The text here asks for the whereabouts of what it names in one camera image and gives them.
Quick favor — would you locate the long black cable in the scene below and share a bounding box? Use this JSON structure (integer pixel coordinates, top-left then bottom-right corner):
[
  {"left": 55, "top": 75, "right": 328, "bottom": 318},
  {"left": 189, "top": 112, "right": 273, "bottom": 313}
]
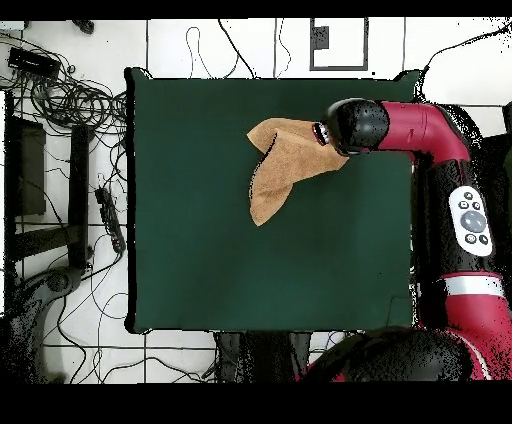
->
[{"left": 421, "top": 19, "right": 512, "bottom": 75}]

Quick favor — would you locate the small grey square plate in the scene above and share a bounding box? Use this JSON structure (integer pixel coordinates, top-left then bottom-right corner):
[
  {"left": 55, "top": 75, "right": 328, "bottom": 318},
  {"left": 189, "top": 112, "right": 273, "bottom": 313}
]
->
[{"left": 311, "top": 25, "right": 330, "bottom": 50}]

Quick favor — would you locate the tan terry towel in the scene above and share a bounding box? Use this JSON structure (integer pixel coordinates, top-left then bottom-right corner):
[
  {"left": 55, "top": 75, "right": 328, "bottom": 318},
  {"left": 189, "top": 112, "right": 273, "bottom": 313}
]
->
[{"left": 246, "top": 116, "right": 350, "bottom": 228}]

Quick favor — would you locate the thin looped black cable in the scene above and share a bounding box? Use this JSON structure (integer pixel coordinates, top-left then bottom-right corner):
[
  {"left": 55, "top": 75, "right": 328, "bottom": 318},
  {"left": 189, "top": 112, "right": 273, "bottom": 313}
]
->
[{"left": 184, "top": 25, "right": 241, "bottom": 80}]

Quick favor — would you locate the dark green tablecloth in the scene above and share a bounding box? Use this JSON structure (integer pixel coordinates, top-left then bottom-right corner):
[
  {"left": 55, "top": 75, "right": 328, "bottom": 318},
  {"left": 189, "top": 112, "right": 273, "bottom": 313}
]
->
[{"left": 124, "top": 66, "right": 421, "bottom": 336}]

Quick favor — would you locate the grey stand base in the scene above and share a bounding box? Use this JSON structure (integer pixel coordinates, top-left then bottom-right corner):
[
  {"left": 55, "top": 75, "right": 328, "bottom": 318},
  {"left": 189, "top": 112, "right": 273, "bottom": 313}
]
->
[{"left": 3, "top": 265, "right": 87, "bottom": 383}]

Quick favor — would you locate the black power strip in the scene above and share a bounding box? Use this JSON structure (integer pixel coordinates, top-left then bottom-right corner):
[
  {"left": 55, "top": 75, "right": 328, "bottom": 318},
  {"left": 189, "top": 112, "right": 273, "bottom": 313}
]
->
[{"left": 93, "top": 186, "right": 127, "bottom": 255}]

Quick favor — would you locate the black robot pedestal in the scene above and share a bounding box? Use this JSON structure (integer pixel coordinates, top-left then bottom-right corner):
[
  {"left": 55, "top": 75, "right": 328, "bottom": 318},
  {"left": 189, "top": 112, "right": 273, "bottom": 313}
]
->
[{"left": 214, "top": 331, "right": 313, "bottom": 383}]

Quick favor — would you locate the thick black cable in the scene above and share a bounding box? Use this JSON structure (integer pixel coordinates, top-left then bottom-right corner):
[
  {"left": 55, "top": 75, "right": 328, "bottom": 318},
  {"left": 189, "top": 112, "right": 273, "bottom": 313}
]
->
[{"left": 216, "top": 17, "right": 257, "bottom": 80}]

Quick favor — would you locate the black cable tangle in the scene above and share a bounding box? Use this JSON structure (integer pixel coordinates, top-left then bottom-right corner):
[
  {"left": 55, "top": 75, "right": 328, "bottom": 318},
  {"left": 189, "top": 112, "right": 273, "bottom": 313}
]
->
[{"left": 0, "top": 31, "right": 129, "bottom": 137}]

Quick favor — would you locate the black frame stand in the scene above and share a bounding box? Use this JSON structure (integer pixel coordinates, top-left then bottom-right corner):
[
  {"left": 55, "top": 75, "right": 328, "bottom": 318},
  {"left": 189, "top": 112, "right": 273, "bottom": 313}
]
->
[
  {"left": 3, "top": 90, "right": 96, "bottom": 277},
  {"left": 479, "top": 101, "right": 512, "bottom": 273}
]

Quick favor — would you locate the black rectangular box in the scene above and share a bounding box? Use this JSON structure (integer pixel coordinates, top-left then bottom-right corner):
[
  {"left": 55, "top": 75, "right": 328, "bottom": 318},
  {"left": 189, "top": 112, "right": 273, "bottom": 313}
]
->
[{"left": 6, "top": 46, "right": 62, "bottom": 79}]

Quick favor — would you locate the grey rectangular floor frame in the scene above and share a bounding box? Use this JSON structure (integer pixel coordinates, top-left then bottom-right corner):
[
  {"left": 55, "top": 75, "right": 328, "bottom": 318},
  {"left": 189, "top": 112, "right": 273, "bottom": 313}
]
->
[{"left": 308, "top": 17, "right": 370, "bottom": 72}]

